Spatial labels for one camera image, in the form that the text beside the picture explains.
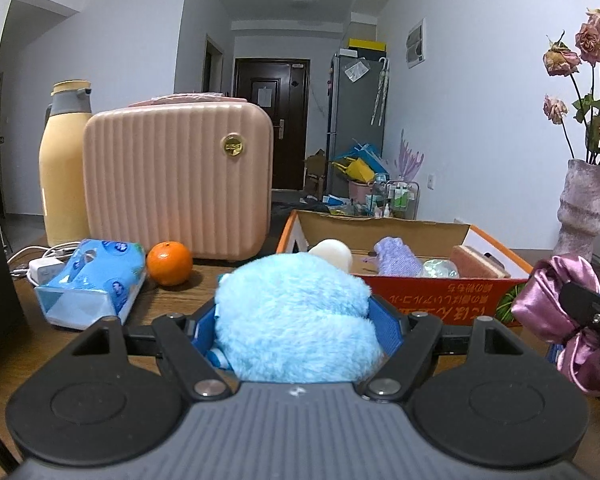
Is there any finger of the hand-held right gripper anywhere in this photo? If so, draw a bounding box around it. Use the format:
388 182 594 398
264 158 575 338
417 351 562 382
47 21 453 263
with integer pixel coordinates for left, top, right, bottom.
560 281 600 348

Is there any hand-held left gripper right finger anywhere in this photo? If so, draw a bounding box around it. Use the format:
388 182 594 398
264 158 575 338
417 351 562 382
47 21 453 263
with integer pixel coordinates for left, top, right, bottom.
361 294 529 404

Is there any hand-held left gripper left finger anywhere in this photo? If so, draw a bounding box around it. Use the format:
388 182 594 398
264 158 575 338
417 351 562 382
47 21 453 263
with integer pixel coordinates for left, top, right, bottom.
70 299 242 404

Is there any pink satin scrunchie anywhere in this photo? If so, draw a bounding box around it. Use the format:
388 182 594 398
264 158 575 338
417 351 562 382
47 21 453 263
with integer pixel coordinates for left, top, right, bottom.
511 254 600 403

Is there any orange-edged cardboard box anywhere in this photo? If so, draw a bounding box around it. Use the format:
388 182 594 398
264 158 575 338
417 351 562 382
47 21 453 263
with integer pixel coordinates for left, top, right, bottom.
275 209 536 328

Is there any blue plush toy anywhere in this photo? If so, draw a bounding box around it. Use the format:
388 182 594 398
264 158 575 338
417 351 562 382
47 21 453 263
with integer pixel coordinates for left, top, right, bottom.
214 252 383 383

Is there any white foam sponge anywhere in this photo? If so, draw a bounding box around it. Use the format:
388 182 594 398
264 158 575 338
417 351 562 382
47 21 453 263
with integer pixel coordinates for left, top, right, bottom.
307 239 353 275

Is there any purple knitted cloth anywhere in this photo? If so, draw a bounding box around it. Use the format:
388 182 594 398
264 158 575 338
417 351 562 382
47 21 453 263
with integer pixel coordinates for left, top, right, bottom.
362 236 425 277

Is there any orange fruit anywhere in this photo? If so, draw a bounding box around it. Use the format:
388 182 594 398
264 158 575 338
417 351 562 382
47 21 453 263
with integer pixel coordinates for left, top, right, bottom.
146 241 193 287

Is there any pale green translucent ball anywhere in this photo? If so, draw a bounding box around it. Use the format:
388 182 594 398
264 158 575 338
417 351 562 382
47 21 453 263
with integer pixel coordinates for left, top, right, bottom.
422 258 460 279

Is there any blue tissue pack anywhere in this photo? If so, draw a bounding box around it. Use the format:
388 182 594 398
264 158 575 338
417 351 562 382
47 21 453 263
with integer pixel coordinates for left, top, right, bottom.
34 238 147 332

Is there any pink bucket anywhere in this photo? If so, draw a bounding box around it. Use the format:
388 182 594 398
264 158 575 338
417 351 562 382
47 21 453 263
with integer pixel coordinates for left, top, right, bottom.
348 180 376 205

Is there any pink ribbed suitcase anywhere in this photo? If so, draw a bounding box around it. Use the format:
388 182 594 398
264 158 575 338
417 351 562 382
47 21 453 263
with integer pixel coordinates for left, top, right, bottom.
82 92 275 262

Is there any yellow bag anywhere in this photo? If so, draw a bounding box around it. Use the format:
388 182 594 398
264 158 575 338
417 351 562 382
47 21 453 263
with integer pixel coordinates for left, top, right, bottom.
332 157 376 183

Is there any open cardboard box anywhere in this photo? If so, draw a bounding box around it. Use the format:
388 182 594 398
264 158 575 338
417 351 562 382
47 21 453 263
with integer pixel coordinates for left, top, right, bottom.
304 149 327 196

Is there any dark entrance door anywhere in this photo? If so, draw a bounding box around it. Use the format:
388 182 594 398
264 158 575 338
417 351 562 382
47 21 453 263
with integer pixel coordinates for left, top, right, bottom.
233 57 311 192

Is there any yellow thermos jug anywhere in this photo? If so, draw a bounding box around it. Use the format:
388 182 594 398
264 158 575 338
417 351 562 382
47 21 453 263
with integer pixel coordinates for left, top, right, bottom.
38 80 95 248

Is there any grey fridge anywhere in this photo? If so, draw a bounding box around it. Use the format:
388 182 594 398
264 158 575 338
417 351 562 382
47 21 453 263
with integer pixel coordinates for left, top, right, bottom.
326 50 388 198

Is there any folded umbrella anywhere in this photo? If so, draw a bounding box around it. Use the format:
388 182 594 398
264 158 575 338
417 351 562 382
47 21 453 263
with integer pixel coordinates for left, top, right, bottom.
371 57 390 127

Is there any yellow and black box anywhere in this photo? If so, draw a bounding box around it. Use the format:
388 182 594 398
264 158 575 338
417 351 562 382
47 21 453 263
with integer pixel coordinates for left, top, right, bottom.
348 37 387 52

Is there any wire trolley rack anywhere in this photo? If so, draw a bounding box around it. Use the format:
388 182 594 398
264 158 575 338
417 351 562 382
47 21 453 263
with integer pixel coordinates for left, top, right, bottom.
372 180 421 220

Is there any purple wall decoration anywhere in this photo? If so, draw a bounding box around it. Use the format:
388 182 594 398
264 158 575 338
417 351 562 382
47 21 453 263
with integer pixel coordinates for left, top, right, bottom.
394 129 425 181

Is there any white charger with cables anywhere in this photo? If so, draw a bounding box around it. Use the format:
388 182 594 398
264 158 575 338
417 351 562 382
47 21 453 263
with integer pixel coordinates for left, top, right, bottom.
7 242 81 278

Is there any side door frame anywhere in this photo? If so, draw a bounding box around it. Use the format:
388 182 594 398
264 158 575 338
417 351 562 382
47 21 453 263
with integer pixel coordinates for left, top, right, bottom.
203 35 226 96

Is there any white wall electric panel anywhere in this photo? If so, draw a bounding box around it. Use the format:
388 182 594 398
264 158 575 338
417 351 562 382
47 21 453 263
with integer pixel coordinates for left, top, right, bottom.
405 19 426 67

